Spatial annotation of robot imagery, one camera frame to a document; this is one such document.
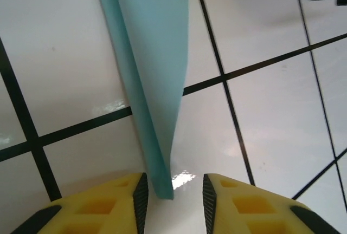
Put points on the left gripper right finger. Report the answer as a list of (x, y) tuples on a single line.
[(252, 209)]

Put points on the light blue paper sheet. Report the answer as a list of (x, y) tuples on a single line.
[(154, 55)]

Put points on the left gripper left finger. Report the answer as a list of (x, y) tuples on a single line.
[(103, 209)]

